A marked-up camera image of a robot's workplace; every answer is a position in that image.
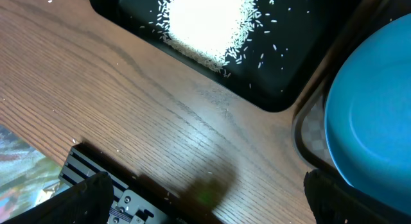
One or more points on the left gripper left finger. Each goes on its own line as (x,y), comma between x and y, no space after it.
(87,202)

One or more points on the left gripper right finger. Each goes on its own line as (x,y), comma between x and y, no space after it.
(333,201)

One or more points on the dark blue plate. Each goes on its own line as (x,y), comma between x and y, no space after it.
(367,116)

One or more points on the pile of white rice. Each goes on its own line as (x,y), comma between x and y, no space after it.
(241,41)

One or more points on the dark brown serving tray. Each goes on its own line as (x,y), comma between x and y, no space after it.
(308,132)

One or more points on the black plastic bin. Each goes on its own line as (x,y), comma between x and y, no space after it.
(317,34)

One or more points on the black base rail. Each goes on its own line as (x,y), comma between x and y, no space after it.
(137,199)

